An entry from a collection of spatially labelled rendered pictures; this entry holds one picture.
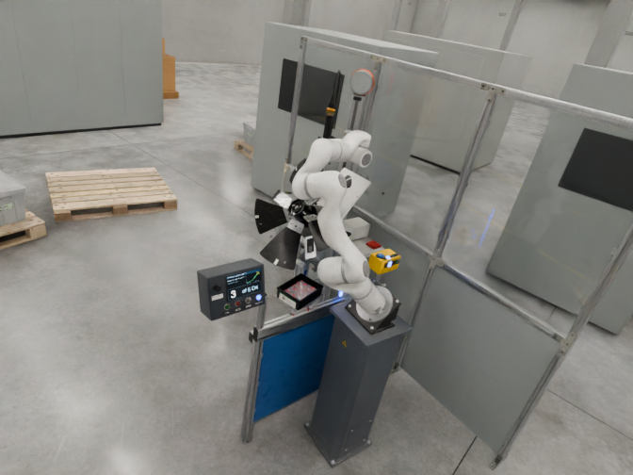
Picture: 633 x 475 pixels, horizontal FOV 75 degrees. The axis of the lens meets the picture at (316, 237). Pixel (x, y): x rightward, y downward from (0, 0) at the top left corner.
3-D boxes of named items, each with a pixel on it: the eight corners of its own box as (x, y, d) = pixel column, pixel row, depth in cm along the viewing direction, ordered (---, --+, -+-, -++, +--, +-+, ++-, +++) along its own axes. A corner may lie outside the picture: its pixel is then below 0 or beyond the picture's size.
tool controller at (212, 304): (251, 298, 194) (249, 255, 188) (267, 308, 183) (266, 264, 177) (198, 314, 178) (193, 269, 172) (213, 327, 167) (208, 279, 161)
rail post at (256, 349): (247, 435, 244) (259, 335, 207) (251, 440, 242) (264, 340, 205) (241, 438, 242) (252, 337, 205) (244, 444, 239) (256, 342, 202)
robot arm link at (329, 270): (370, 299, 186) (348, 275, 169) (333, 300, 196) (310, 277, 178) (373, 275, 192) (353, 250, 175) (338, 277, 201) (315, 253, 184)
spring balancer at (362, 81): (348, 91, 278) (346, 92, 272) (353, 66, 271) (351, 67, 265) (372, 96, 275) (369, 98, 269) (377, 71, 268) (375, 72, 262)
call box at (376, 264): (384, 262, 253) (389, 247, 248) (397, 270, 247) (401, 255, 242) (366, 268, 244) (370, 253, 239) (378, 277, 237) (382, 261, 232)
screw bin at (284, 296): (299, 282, 248) (300, 272, 244) (321, 295, 240) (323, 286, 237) (275, 297, 231) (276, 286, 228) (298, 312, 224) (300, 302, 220)
